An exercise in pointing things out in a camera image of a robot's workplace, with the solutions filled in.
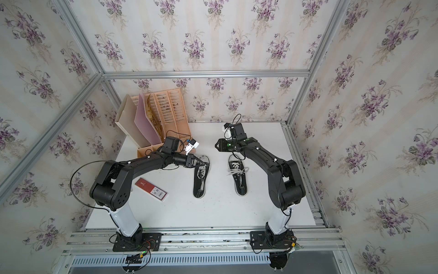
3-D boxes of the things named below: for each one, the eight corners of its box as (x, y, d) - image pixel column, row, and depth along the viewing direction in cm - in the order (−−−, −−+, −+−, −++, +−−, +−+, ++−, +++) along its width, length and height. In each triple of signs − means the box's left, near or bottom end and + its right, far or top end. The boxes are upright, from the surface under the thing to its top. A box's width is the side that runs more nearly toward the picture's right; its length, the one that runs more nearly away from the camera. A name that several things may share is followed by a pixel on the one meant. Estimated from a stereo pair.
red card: (136, 185, 92) (134, 183, 90) (142, 179, 95) (141, 177, 93) (162, 201, 87) (160, 199, 85) (168, 193, 90) (166, 191, 88)
